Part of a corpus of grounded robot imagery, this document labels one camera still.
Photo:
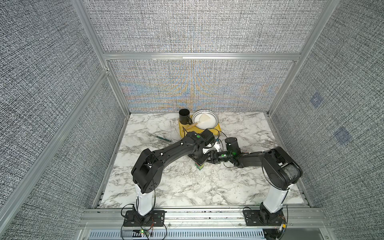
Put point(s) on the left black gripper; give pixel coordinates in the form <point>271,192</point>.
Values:
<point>202,160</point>

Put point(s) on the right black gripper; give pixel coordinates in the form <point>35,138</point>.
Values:
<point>213,159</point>

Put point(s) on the dark green lego brick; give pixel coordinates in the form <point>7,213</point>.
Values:
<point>200,167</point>

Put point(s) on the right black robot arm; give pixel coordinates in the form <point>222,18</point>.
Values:
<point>279,169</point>

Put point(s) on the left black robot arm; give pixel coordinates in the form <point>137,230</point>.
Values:
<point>148,169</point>

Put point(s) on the yellow tray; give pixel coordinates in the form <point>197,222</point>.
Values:
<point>214,127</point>

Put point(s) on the white patterned bowl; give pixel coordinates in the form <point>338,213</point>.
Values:
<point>196,116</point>

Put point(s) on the wooden spatula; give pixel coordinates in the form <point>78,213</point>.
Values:
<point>192,125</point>

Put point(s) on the black mug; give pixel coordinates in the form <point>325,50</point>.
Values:
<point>184,117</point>

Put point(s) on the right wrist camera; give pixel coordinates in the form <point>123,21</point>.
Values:
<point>217,146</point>

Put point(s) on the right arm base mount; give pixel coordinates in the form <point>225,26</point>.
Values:
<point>263,218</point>

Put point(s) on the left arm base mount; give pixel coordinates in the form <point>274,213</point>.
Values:
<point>153,219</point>

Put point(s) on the white vented cable duct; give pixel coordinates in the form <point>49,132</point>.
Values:
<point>179,234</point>

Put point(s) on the aluminium front rail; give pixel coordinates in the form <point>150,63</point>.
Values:
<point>226,217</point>

